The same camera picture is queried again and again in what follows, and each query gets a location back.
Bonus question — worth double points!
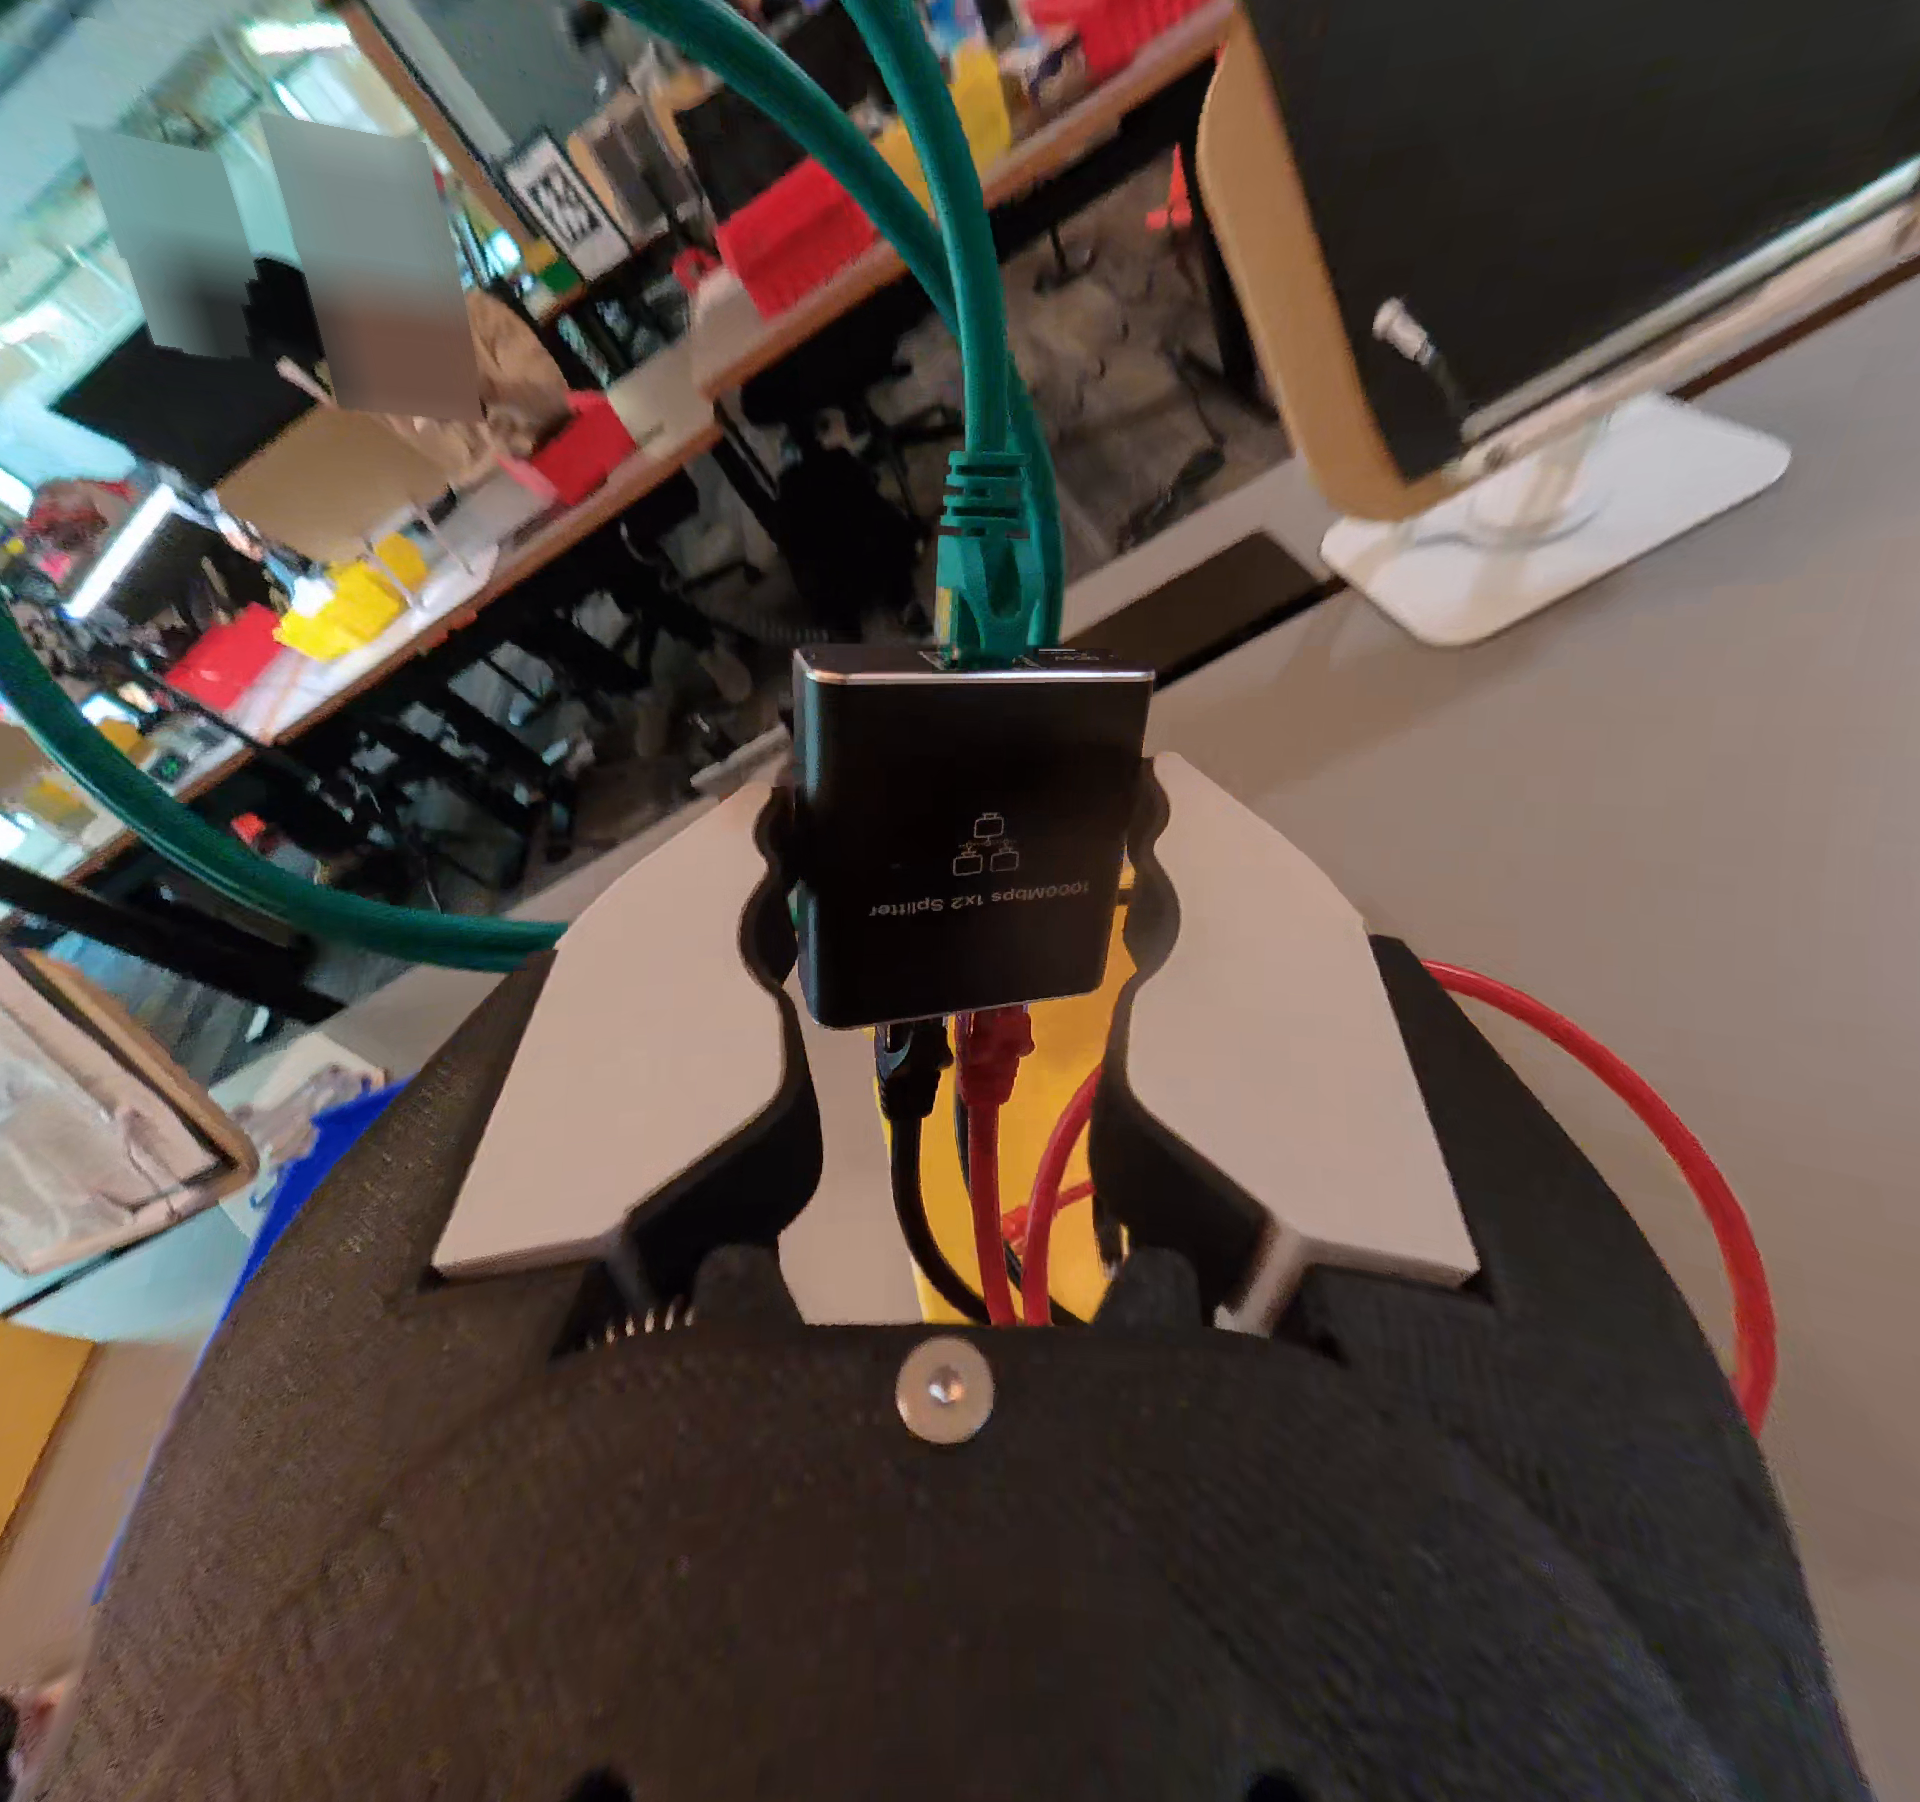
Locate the green ethernet cable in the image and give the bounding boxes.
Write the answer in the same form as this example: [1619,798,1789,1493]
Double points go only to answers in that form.
[0,0,1070,972]

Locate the grey desk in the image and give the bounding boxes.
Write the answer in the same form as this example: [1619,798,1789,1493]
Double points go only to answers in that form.
[0,276,1920,1802]

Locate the black network adapter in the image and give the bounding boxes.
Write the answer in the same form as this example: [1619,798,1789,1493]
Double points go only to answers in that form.
[789,642,1157,1032]

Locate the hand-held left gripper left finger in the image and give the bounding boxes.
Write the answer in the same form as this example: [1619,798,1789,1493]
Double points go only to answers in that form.
[431,781,824,1285]

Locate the long wooden workbench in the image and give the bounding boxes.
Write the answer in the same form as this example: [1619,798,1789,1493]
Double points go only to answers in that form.
[58,0,1246,889]

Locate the computer monitor on stand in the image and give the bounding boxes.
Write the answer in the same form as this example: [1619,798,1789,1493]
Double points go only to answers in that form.
[1197,0,1920,523]

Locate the small marker tag board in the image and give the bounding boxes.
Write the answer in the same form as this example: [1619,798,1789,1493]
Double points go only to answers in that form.
[499,128,635,281]

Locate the black ethernet cable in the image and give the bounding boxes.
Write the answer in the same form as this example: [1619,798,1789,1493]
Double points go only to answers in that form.
[872,1018,999,1329]

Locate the red ethernet cable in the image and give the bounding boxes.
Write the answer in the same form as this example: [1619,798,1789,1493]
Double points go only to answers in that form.
[954,960,1783,1439]

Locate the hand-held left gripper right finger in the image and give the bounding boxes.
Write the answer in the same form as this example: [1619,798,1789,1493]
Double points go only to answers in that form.
[1090,753,1485,1296]

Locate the dark framed clear panel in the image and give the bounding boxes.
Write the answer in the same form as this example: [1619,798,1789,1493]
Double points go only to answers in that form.
[0,944,258,1281]

